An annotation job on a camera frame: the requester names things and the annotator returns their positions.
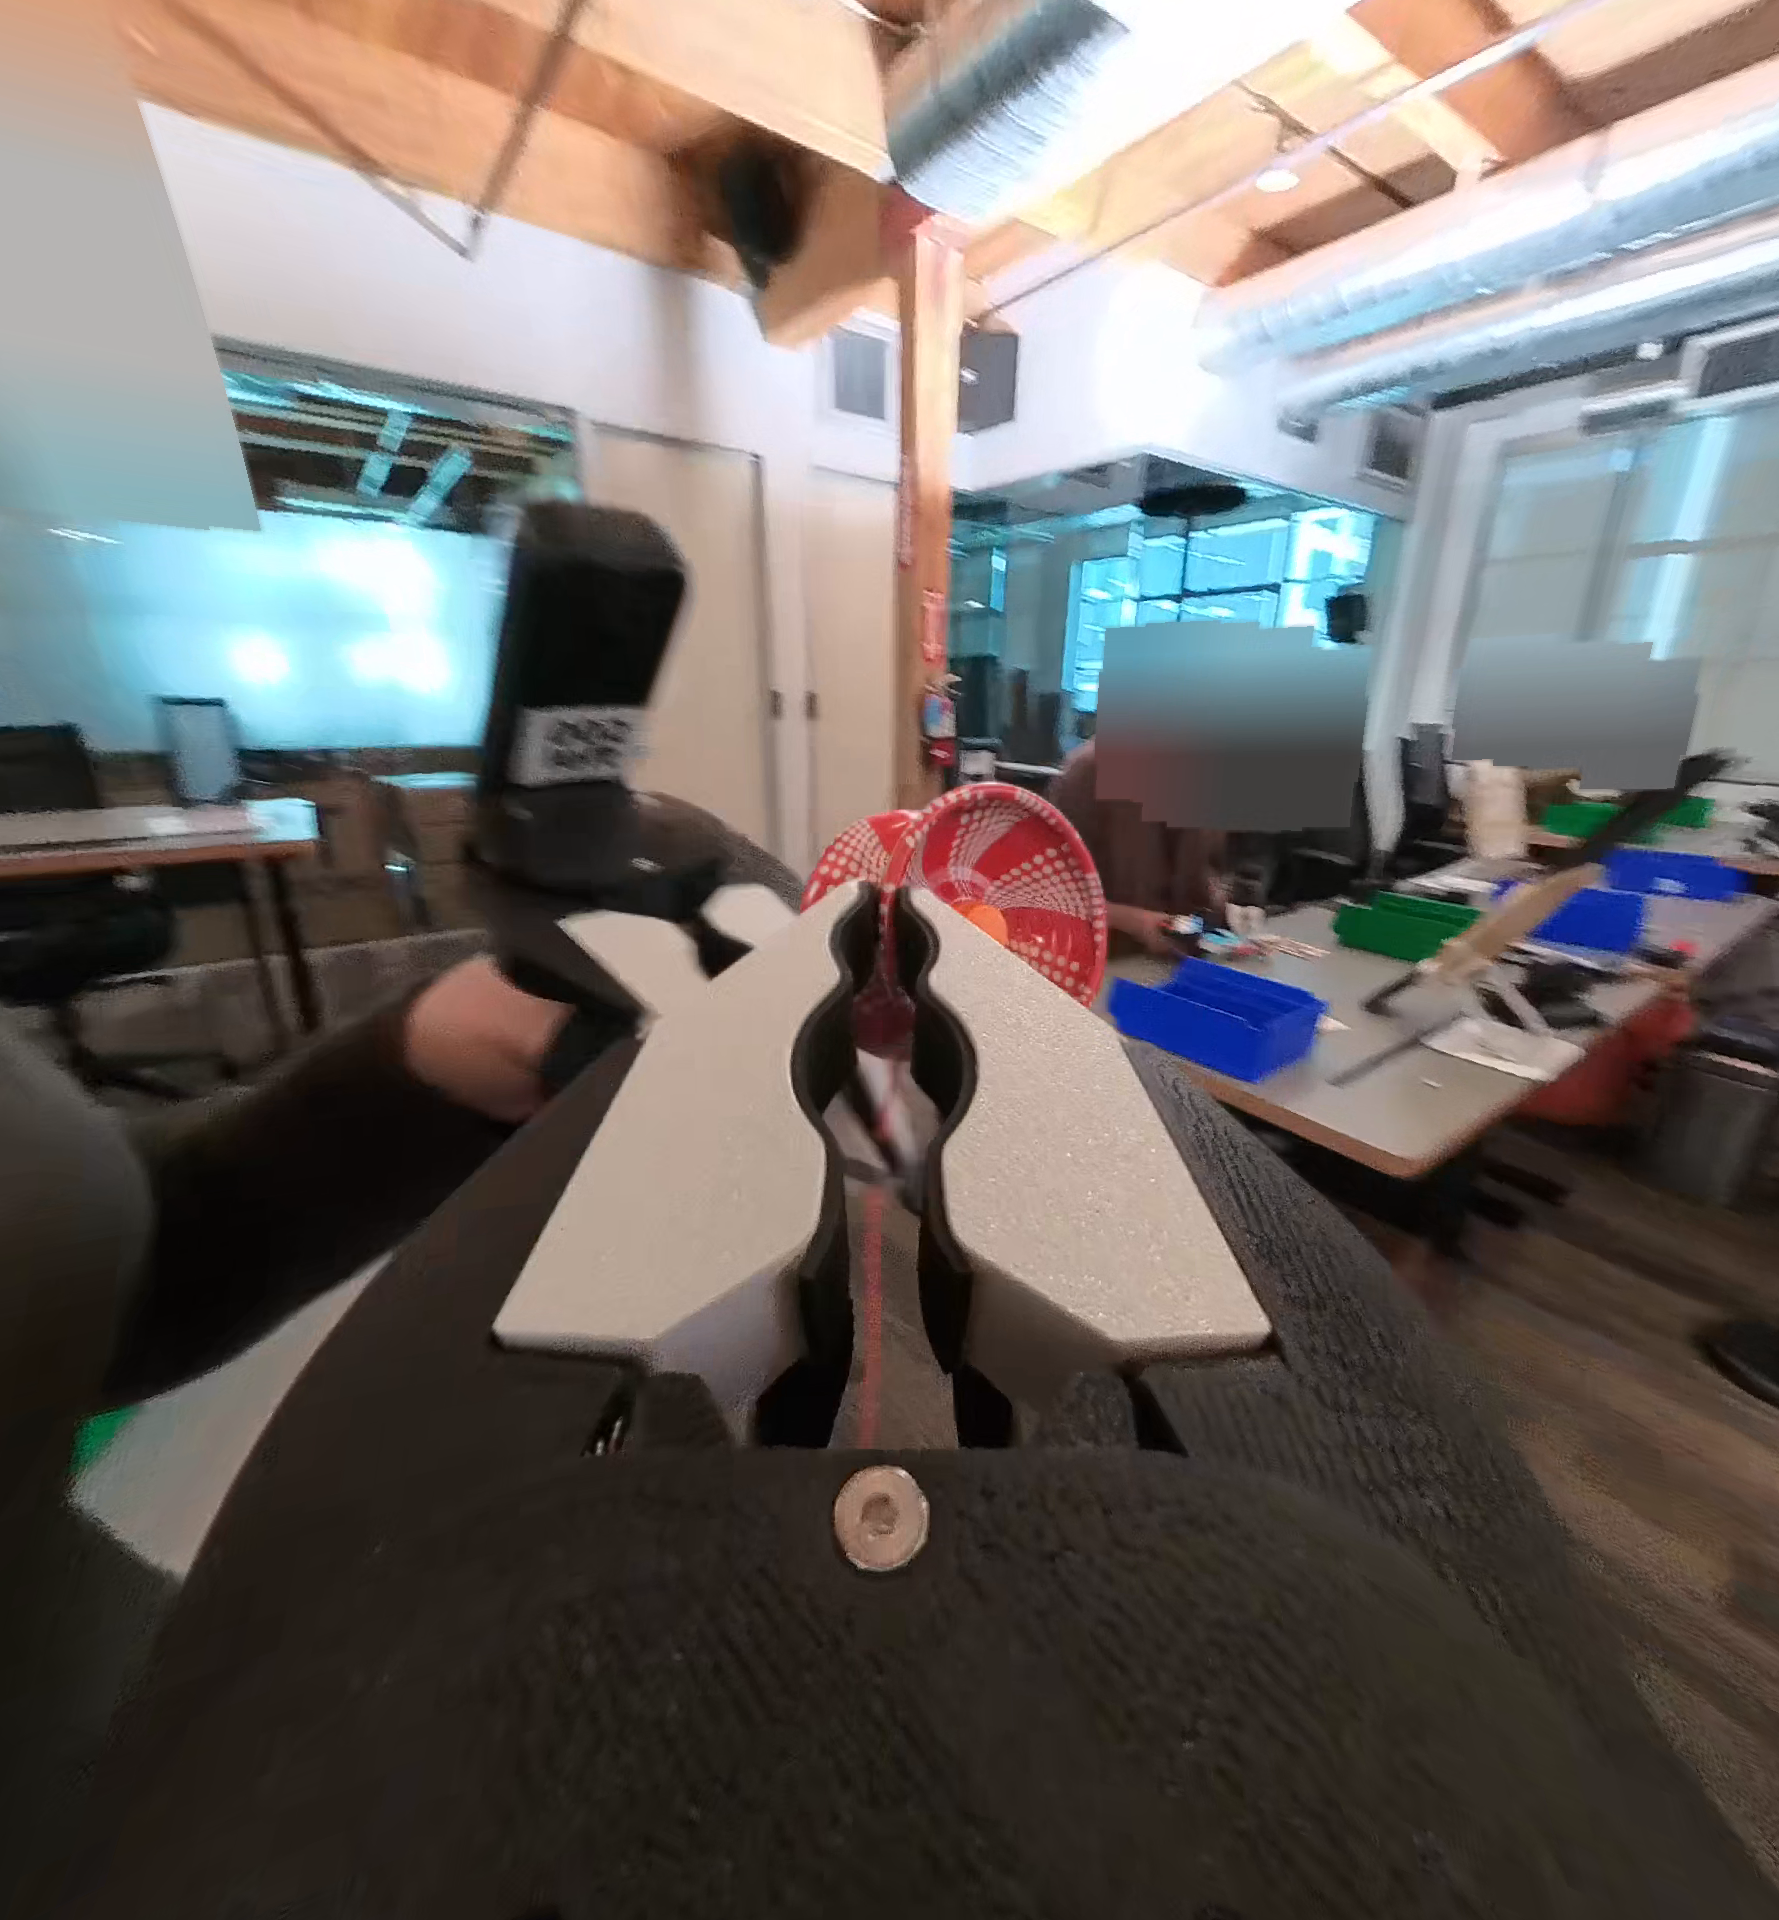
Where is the white desk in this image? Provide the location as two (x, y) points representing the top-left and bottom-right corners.
(67, 1263), (388, 1583)

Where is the white door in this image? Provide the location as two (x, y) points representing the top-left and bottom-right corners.
(589, 427), (775, 872)
(807, 466), (906, 857)

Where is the orange yo-yo string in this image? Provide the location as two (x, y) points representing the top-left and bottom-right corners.
(849, 1036), (921, 1451)

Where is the large blue parts bin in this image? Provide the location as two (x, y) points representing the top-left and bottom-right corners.
(1108, 960), (1329, 1081)

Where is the person's left forearm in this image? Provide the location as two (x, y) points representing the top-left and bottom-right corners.
(95, 1006), (560, 1412)

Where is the grey work table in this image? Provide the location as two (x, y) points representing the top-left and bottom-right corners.
(1116, 841), (1779, 1181)

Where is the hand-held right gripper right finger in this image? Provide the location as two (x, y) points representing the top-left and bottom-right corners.
(903, 893), (1280, 1412)

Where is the white tilted stand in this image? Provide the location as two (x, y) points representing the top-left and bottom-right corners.
(1325, 752), (1737, 1088)

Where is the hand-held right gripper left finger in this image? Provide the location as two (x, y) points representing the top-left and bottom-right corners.
(495, 886), (877, 1419)

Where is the red white yo-yo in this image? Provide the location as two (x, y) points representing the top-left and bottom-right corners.
(807, 784), (1108, 1007)

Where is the wooden post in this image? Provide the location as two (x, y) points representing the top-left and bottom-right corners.
(896, 216), (970, 813)

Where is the green parts bin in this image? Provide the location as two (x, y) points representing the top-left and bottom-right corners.
(1542, 794), (1706, 847)
(1334, 893), (1491, 964)

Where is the black wall speaker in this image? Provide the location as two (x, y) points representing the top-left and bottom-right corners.
(957, 327), (1022, 433)

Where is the silver spiral air duct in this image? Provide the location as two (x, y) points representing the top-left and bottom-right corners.
(1199, 75), (1779, 423)

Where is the small blue parts bin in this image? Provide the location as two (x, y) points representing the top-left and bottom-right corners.
(1602, 849), (1755, 903)
(1537, 886), (1650, 960)

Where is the red orange object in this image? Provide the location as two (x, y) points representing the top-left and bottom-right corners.
(1519, 1006), (1702, 1136)

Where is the grey waste bin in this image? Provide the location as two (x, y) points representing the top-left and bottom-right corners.
(1656, 1046), (1779, 1207)

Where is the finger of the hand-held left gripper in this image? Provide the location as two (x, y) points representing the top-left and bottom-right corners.
(554, 901), (716, 1032)
(697, 882), (807, 968)

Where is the person's left hand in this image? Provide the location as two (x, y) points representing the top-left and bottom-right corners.
(401, 957), (574, 1127)

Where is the long wooden desk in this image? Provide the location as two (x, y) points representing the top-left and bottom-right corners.
(0, 797), (326, 1036)

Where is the small black monitor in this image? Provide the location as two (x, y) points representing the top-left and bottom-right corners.
(158, 696), (242, 807)

